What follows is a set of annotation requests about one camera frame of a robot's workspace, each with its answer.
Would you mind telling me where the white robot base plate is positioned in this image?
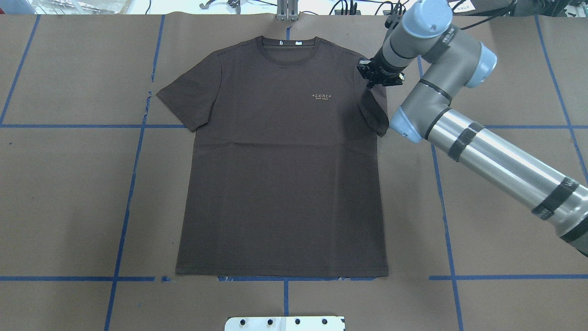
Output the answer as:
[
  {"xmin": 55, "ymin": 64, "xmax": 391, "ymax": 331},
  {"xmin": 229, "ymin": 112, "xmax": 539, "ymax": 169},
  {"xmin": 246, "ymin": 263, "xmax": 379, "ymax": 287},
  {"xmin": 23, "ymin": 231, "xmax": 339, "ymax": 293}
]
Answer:
[{"xmin": 224, "ymin": 316, "xmax": 346, "ymax": 331}]

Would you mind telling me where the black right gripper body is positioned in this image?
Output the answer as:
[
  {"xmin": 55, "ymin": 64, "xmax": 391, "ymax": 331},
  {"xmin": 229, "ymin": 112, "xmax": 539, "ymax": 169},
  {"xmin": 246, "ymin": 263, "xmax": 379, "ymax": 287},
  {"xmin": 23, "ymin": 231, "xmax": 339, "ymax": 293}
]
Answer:
[{"xmin": 357, "ymin": 58, "xmax": 405, "ymax": 89}]

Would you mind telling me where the dark brown t-shirt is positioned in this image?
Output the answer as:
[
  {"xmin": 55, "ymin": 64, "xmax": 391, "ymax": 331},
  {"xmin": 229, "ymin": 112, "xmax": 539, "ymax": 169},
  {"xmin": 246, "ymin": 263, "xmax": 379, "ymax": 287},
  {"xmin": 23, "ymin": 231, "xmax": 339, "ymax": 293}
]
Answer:
[{"xmin": 156, "ymin": 36, "xmax": 389, "ymax": 278}]

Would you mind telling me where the aluminium frame post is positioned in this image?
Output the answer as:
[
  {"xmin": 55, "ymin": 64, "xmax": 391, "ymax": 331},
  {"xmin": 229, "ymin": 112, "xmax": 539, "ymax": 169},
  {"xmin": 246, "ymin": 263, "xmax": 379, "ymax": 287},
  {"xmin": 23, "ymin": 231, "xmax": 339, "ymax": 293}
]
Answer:
[{"xmin": 277, "ymin": 0, "xmax": 300, "ymax": 21}]

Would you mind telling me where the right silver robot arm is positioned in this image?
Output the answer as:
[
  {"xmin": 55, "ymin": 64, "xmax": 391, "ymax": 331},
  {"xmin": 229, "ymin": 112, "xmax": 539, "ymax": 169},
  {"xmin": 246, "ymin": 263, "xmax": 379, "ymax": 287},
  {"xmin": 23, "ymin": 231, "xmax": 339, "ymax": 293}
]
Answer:
[{"xmin": 357, "ymin": 0, "xmax": 588, "ymax": 255}]

